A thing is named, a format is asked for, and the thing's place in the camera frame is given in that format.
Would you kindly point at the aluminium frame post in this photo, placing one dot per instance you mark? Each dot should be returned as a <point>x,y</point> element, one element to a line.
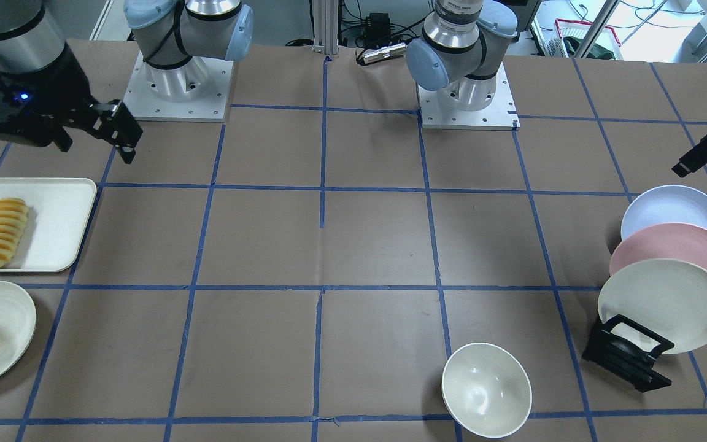
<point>326,27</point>

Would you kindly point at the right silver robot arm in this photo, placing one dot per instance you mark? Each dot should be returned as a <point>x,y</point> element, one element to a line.
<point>169,33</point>

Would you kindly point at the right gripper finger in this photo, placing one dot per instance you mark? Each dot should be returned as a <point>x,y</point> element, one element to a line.
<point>62,140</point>
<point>127,153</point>

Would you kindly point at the pink plate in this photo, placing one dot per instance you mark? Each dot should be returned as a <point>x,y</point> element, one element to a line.
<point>680,241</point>

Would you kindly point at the white bowl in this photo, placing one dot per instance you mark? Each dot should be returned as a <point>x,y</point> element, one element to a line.
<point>486,390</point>

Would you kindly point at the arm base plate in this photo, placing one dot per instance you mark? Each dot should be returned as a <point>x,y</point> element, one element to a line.
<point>206,98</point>
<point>471,104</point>

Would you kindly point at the cream plate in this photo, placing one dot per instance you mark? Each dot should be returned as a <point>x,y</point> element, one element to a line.
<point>666,296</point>

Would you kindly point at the black plate rack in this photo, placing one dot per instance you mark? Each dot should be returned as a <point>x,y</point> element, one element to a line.
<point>625,359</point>

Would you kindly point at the white rectangular tray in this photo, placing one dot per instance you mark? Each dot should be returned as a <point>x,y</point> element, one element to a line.
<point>59,211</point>

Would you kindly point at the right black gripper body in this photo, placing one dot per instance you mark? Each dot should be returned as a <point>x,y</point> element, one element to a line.
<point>66,81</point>

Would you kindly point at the striped bread loaf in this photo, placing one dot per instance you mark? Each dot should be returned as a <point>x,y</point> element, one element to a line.
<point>14,215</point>

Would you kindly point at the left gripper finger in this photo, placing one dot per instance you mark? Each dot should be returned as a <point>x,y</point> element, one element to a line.
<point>690,162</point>

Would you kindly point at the blue plate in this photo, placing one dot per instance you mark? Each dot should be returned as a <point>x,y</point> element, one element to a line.
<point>665,204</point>

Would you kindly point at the silver cylinder connector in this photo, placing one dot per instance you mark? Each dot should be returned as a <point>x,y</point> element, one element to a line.
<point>371,56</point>

